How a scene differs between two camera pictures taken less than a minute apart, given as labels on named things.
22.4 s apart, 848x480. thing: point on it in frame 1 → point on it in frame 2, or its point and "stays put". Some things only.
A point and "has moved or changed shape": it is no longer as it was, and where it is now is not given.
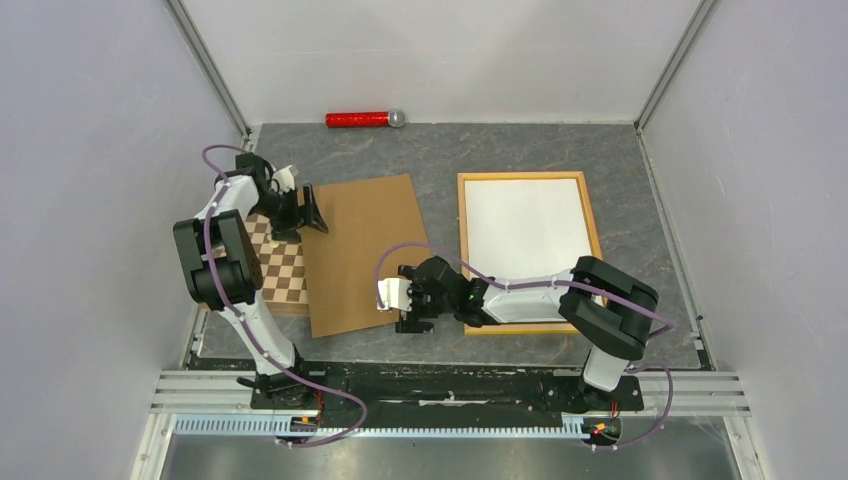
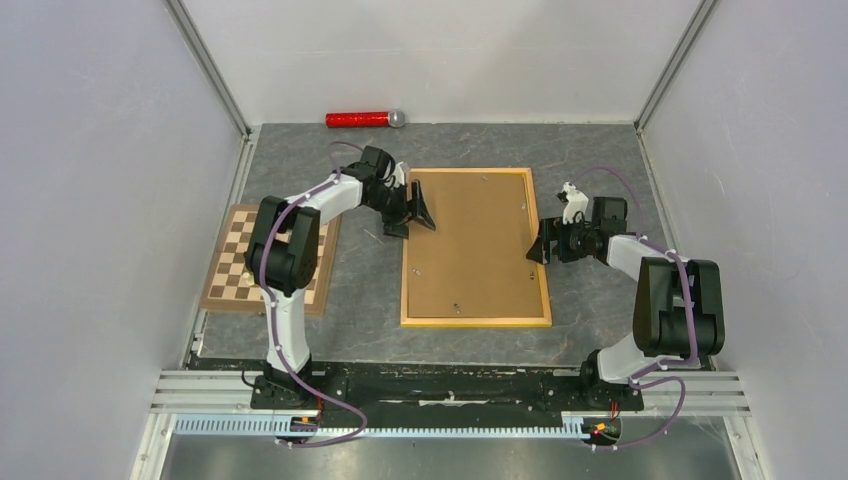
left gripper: (309, 215) → (414, 209)
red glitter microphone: (394, 119) stays put
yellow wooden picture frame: (591, 229) has moved or changed shape
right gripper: (415, 313) → (553, 229)
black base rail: (476, 390) stays put
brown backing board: (372, 227) → (475, 263)
